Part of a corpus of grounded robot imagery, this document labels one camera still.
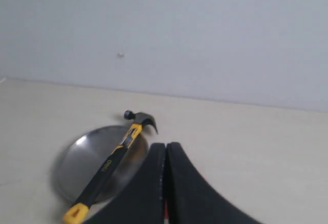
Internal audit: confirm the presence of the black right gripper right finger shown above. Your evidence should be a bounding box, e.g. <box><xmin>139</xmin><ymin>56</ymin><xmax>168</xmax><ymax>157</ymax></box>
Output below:
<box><xmin>165</xmin><ymin>142</ymin><xmax>260</xmax><ymax>223</ymax></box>

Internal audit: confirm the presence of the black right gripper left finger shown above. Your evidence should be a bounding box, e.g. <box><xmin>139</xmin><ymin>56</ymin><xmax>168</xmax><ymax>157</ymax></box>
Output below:
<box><xmin>85</xmin><ymin>143</ymin><xmax>166</xmax><ymax>224</ymax></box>

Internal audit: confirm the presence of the yellow black claw hammer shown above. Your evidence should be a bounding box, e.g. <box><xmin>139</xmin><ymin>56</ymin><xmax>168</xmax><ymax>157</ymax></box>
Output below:
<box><xmin>63</xmin><ymin>110</ymin><xmax>158</xmax><ymax>223</ymax></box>

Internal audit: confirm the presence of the red dome push button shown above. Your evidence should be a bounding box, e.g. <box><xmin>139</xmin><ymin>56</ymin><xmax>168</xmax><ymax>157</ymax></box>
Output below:
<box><xmin>164</xmin><ymin>201</ymin><xmax>169</xmax><ymax>221</ymax></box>

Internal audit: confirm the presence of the round metal plate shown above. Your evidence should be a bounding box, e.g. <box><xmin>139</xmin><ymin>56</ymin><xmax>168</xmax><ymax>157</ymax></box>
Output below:
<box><xmin>52</xmin><ymin>125</ymin><xmax>149</xmax><ymax>203</ymax></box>

